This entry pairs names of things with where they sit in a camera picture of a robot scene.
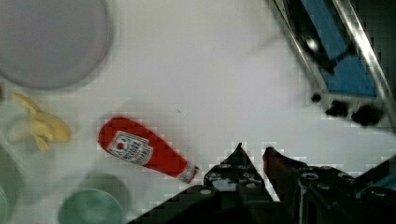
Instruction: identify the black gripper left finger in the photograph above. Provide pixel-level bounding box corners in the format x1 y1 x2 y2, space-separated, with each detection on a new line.
203 143 273 203

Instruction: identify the red ketchup bottle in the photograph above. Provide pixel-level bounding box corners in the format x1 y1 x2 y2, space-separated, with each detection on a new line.
98 117 197 183

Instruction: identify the peeled banana toy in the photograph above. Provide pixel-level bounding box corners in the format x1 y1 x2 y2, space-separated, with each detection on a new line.
7 92 71 152

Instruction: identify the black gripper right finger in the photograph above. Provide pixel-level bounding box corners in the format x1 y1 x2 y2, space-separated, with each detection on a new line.
262 147 359 224

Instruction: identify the silver toaster oven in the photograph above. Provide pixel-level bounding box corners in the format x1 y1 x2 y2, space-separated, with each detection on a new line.
268 0 395 133

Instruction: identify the green mug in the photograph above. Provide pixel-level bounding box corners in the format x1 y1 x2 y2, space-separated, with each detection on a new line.
57 173 130 224

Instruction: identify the lavender round plate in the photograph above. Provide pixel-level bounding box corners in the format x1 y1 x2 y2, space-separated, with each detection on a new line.
0 0 111 90

